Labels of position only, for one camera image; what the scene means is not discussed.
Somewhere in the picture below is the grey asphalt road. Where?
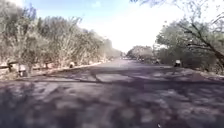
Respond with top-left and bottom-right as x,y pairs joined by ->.
0,58 -> 224,128

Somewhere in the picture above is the row of trees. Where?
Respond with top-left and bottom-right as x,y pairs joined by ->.
126,0 -> 224,75
0,0 -> 124,75

